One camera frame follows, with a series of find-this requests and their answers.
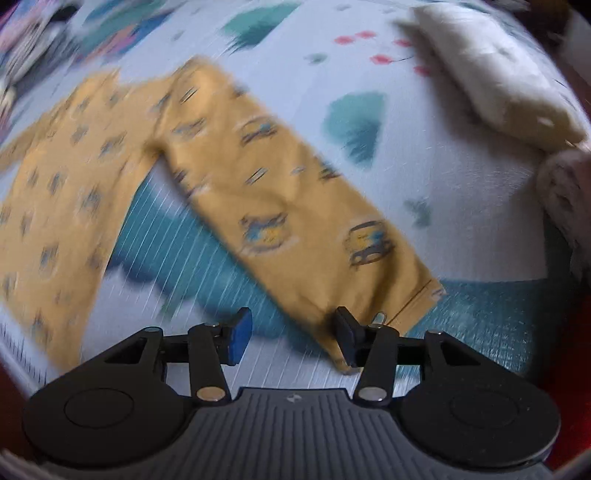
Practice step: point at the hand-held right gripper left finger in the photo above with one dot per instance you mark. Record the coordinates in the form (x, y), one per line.
(240, 334)

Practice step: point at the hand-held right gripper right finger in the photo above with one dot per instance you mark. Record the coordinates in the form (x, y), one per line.
(347, 341)

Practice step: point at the mustard yellow car-print shirt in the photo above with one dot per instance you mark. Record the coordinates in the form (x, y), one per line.
(258, 194)

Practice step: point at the stack of folded clothes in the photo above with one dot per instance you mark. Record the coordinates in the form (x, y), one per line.
(565, 198)

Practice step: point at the cartoon animal play mat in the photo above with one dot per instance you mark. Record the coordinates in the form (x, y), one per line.
(415, 161)

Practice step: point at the cream rolled cloth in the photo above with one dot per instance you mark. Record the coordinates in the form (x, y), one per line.
(498, 78)

